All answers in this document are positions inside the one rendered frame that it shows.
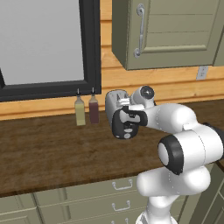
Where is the olive drawer front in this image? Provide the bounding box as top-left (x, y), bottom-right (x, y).
top-left (56, 213), bottom-right (147, 224)
top-left (37, 193), bottom-right (151, 221)
top-left (64, 176), bottom-right (140, 203)

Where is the olive base cupboard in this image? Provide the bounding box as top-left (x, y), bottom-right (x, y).
top-left (178, 163), bottom-right (224, 224)

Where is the white wall socket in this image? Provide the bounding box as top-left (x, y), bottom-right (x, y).
top-left (195, 65), bottom-right (210, 81)

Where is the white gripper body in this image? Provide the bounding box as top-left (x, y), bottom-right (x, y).
top-left (127, 103), bottom-right (146, 113)

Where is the dark red sauce bottle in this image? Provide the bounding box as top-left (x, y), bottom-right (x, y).
top-left (87, 87), bottom-right (101, 124)

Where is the silver and black toaster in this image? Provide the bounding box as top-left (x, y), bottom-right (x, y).
top-left (104, 89), bottom-right (140, 141)

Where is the olive wall cupboard door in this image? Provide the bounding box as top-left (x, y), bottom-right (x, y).
top-left (112, 0), bottom-right (222, 72)
top-left (213, 0), bottom-right (224, 67)

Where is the yellow oil bottle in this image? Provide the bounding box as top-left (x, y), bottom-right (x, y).
top-left (74, 88), bottom-right (87, 127)

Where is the black framed window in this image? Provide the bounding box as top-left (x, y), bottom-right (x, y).
top-left (0, 0), bottom-right (102, 103)

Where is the olive base cupboard door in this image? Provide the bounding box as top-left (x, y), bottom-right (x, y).
top-left (0, 192), bottom-right (39, 224)

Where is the silver curved cupboard handle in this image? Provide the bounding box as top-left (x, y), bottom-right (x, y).
top-left (133, 3), bottom-right (146, 59)

